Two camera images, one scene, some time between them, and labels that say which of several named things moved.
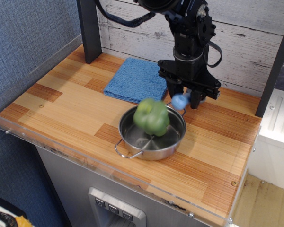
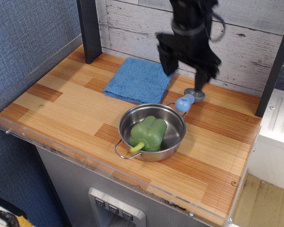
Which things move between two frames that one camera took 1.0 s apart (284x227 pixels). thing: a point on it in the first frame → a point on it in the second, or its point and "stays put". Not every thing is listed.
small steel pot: [152, 147] stays put
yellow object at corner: [22, 222] stays put
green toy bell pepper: [152, 116] → [148, 133]
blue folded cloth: [137, 80] stays put
